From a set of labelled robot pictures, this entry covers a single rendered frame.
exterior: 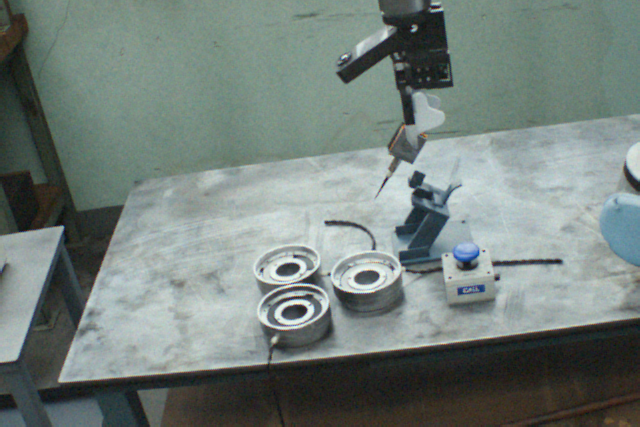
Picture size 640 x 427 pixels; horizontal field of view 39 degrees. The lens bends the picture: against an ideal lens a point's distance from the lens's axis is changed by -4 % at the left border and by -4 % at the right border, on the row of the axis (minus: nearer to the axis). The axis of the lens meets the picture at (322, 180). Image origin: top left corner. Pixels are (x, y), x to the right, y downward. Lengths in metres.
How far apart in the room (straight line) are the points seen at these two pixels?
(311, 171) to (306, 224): 0.19
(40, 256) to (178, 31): 1.19
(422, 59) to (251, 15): 1.65
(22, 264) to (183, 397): 0.49
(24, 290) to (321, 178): 0.63
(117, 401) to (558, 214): 0.76
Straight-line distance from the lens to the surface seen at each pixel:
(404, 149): 1.39
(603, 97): 3.12
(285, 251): 1.48
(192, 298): 1.49
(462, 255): 1.34
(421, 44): 1.33
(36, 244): 2.03
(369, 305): 1.36
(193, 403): 1.68
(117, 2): 2.97
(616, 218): 1.19
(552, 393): 1.58
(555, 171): 1.67
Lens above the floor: 1.64
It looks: 29 degrees down
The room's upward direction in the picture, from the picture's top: 11 degrees counter-clockwise
